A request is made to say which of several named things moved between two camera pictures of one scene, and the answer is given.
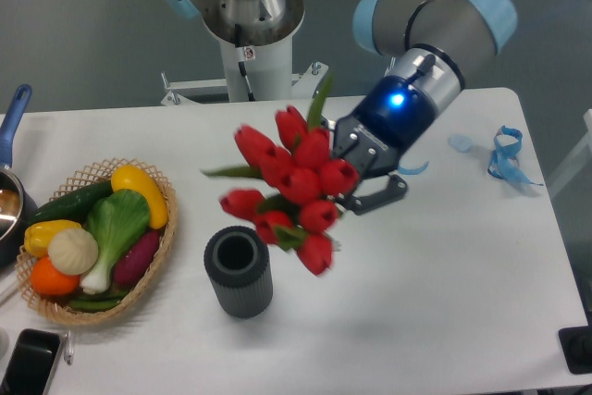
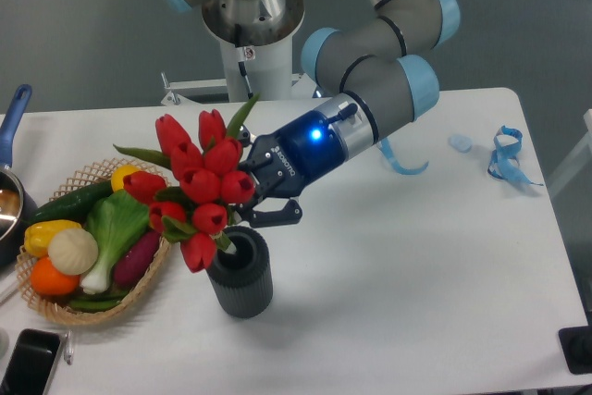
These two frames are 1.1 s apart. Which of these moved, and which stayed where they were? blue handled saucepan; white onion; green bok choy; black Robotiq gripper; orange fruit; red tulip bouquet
Moved: red tulip bouquet; black Robotiq gripper
Stayed: white onion; blue handled saucepan; orange fruit; green bok choy
